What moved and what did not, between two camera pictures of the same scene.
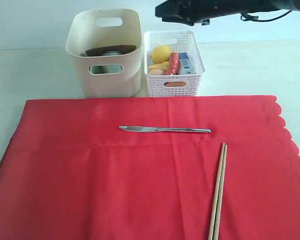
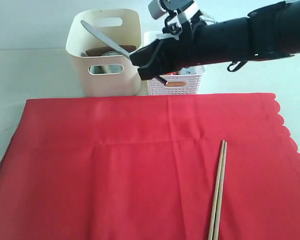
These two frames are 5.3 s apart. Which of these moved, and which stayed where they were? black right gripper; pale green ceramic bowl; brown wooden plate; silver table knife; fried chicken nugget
Moved: silver table knife; black right gripper
Stayed: brown wooden plate; fried chicken nugget; pale green ceramic bowl
